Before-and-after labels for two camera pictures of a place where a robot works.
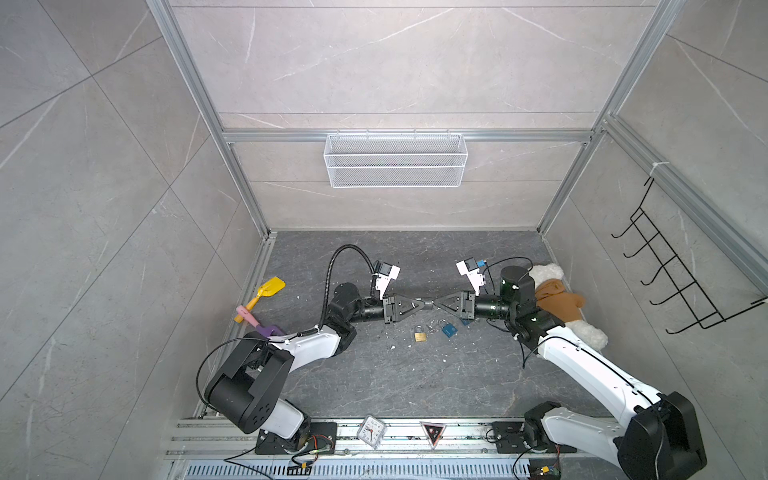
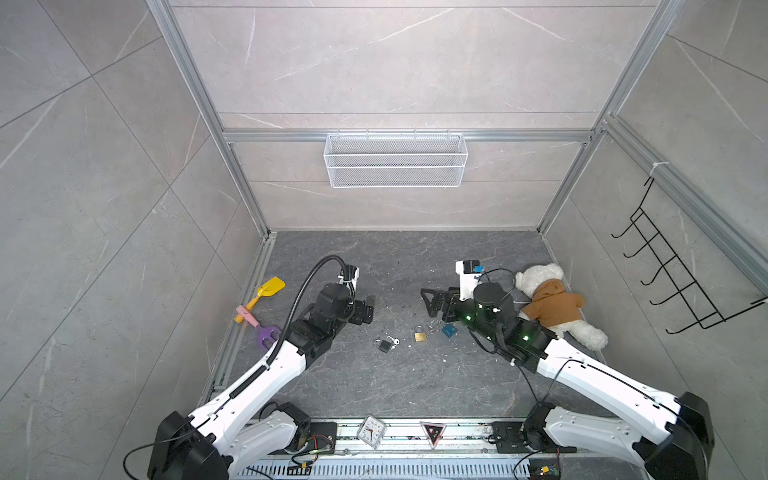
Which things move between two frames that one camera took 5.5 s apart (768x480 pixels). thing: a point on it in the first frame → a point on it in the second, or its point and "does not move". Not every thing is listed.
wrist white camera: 387,273 → 350,277
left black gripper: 392,308 → 360,315
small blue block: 447,328 does not move
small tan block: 419,334 does not move
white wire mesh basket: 395,160 does not move
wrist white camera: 470,269 does not move
